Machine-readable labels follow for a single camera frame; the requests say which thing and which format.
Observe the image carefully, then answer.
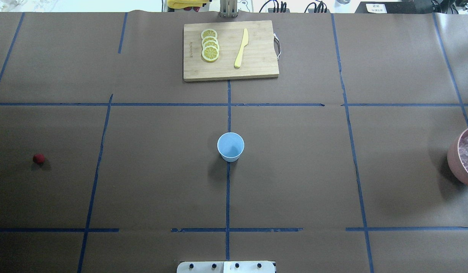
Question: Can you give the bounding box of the lemon slice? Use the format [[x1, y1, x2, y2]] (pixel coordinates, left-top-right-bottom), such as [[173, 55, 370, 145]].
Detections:
[[201, 29, 217, 40], [201, 52, 220, 63], [202, 36, 218, 48], [202, 45, 220, 54]]

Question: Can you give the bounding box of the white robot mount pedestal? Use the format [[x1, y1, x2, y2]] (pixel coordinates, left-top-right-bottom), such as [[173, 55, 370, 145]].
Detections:
[[176, 260, 277, 273]]

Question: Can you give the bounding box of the aluminium frame post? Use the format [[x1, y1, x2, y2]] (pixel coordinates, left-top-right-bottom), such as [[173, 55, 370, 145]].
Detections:
[[220, 0, 239, 18]]

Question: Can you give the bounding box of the yellow cloth bag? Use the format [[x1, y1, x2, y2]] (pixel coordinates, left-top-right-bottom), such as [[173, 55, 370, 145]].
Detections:
[[167, 0, 211, 9]]

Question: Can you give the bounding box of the front lemon slice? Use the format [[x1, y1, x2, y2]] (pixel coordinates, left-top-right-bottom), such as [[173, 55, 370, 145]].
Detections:
[[201, 52, 220, 63]]

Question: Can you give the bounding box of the yellow plastic knife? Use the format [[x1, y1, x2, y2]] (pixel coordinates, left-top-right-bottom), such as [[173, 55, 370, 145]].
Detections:
[[234, 28, 249, 69]]

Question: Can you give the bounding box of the top lemon slice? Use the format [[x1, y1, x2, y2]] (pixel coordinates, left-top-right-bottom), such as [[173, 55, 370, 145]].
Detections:
[[201, 29, 217, 40]]

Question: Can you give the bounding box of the bamboo cutting board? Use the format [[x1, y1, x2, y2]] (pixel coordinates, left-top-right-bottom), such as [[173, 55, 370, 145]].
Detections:
[[183, 20, 279, 82]]

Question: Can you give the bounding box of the light blue cup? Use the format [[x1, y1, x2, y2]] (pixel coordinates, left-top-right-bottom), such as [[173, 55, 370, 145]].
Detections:
[[217, 132, 245, 162]]

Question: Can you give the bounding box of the pink bowl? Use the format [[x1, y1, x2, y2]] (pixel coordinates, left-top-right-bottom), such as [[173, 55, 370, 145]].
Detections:
[[447, 128, 468, 186]]

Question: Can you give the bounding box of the red strawberry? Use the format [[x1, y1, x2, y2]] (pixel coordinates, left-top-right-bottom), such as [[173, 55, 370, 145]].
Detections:
[[33, 154, 46, 165]]

